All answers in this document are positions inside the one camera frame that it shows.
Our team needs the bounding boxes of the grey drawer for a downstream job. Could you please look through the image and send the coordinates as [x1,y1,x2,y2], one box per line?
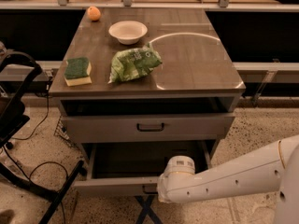
[62,113,235,144]
[75,141,213,197]

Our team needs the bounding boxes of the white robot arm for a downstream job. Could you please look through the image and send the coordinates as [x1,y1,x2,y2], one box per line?
[157,135,299,224]

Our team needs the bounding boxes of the grey drawer cabinet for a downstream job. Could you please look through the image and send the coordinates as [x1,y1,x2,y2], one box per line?
[49,7,247,179]

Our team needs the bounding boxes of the grey top drawer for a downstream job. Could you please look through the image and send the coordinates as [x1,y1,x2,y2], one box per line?
[62,113,235,144]

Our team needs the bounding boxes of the green chip bag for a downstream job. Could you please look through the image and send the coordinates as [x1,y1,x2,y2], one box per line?
[108,43,162,83]

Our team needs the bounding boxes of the white bowl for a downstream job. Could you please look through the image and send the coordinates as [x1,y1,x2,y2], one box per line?
[108,21,148,45]

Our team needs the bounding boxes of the green yellow sponge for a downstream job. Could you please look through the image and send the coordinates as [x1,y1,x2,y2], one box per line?
[64,57,92,87]

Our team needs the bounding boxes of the blue tape cross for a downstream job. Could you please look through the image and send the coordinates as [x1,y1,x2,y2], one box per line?
[135,195,163,224]

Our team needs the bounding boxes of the orange fruit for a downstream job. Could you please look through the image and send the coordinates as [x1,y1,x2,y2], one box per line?
[87,7,101,21]

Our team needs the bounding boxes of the wire basket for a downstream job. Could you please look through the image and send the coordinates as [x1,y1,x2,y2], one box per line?
[54,118,77,148]

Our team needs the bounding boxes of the black floor cable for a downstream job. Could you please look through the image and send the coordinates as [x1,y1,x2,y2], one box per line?
[0,81,69,224]

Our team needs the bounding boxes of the black chair frame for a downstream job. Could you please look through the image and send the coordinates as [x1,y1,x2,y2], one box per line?
[0,50,84,224]

